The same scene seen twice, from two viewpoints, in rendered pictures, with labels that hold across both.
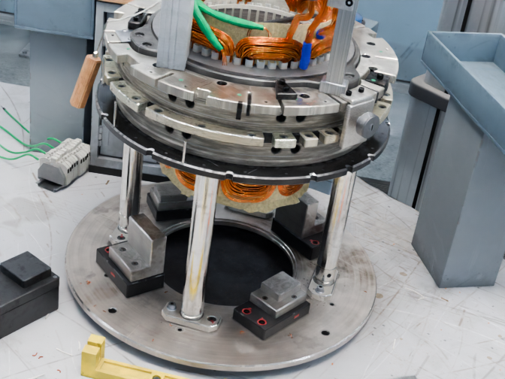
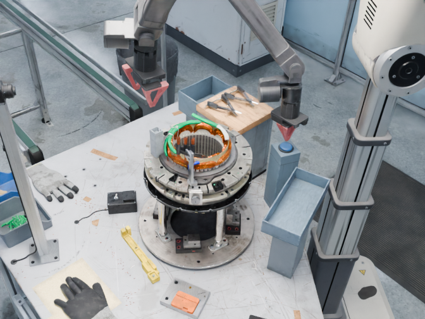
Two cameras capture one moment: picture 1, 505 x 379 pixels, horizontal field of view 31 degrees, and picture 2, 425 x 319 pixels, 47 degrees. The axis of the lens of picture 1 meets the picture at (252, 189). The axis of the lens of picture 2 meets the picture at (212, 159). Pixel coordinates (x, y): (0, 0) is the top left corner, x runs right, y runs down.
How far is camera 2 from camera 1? 0.97 m
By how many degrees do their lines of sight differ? 37
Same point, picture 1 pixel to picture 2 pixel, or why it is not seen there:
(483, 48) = (321, 182)
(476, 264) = (281, 266)
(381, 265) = (255, 249)
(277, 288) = (190, 238)
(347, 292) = (223, 252)
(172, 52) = (153, 151)
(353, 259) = (241, 241)
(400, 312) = (240, 269)
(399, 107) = not seen: outside the picture
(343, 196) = (217, 218)
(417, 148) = (325, 208)
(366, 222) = not seen: hidden behind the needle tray
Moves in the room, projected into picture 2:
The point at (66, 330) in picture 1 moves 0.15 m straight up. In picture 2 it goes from (131, 219) to (128, 188)
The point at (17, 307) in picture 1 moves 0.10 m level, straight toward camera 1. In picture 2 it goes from (119, 206) to (100, 226)
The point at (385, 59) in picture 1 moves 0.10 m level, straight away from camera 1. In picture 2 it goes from (235, 176) to (262, 163)
